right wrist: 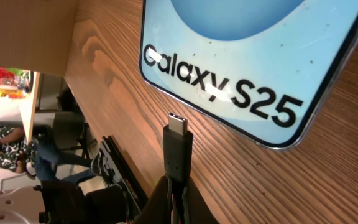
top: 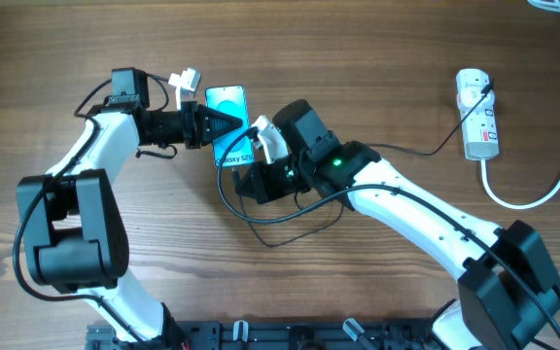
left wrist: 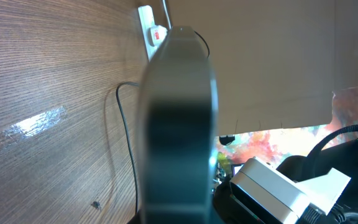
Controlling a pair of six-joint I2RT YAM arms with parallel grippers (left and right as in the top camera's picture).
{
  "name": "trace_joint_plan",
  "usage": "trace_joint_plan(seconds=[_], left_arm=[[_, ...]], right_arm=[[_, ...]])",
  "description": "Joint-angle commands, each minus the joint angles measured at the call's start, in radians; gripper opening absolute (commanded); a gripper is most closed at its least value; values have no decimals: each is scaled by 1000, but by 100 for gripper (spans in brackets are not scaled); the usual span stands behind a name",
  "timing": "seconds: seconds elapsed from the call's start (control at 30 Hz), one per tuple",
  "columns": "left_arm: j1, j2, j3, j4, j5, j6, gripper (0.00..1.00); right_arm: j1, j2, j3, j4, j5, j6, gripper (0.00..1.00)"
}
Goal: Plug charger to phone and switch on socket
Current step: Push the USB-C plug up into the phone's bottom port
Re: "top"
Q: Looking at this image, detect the smartphone with teal screen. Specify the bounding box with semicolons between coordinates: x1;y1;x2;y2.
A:
204;85;257;169

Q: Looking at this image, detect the black charging cable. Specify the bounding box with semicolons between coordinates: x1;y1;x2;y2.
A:
233;78;496;248

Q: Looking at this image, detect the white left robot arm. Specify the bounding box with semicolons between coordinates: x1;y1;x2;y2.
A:
13;67;243;349

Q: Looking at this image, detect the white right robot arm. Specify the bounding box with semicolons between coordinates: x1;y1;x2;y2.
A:
235;100;560;349

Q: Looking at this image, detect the white charger plug adapter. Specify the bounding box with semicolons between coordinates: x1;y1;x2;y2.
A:
456;84;495;113

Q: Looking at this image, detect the white power strip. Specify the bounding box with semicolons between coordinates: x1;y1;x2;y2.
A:
456;68;500;161

